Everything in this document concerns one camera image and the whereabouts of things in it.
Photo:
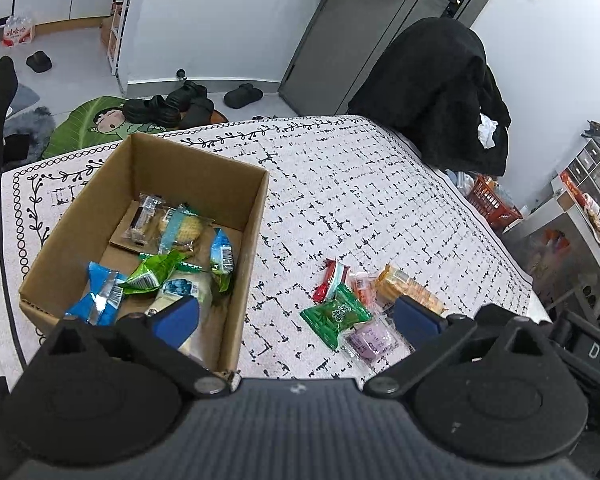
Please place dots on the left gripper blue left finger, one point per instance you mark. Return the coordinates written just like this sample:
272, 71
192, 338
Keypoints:
177, 322

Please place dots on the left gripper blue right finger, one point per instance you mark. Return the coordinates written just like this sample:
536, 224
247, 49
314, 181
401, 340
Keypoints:
416, 323

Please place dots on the orange cracker packet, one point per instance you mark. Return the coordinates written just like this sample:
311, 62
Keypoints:
393, 283

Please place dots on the light green snack packet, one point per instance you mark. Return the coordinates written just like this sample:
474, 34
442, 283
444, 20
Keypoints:
153, 272

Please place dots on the blue candy packet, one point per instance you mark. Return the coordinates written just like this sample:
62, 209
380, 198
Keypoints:
221, 261

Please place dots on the blue white snack packet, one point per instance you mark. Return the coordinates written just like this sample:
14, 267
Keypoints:
100, 305

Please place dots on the dark green snack packet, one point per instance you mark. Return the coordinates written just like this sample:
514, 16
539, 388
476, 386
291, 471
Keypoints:
333, 317

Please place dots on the green yellow cookie packet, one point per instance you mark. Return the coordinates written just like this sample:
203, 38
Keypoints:
180, 230

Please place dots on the cream Runfu cake packet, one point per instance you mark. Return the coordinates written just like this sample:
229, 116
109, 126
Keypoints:
202, 346

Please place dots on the purple pastry packet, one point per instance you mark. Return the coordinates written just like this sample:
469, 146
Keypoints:
375, 345

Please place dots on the pink orange snack packet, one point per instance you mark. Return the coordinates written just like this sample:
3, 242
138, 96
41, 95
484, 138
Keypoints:
362, 285

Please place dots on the red white candy stick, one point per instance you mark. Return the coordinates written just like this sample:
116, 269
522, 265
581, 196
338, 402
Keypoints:
336, 273

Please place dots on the white desk with clutter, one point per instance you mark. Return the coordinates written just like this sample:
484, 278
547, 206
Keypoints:
558, 244

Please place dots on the clear brown snack packet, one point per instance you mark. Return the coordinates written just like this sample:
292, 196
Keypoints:
139, 229

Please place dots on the brown cardboard box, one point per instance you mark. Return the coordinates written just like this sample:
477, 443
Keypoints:
145, 249

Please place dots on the red plastic basket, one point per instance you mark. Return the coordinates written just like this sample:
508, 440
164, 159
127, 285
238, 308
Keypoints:
499, 216

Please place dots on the patterned white bed cover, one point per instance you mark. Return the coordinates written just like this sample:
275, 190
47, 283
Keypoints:
292, 193

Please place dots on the pile of black shoes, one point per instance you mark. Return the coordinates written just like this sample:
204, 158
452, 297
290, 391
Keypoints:
183, 108

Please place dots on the green leaf cartoon rug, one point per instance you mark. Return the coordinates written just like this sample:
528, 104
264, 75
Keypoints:
95, 122

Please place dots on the black jacket on chair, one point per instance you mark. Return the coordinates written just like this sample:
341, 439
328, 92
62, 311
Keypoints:
433, 85

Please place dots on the black slipper near door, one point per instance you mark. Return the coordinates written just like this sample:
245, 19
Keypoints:
243, 95

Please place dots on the grey fluffy rug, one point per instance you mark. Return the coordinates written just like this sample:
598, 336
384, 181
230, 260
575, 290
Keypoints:
27, 136

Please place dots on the black slipper on floor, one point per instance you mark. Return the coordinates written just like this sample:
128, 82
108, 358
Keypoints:
39, 62

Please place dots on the grey door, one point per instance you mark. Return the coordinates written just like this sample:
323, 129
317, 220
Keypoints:
342, 43

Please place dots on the red white bottle pack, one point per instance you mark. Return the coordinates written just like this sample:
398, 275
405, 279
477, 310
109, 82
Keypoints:
18, 29

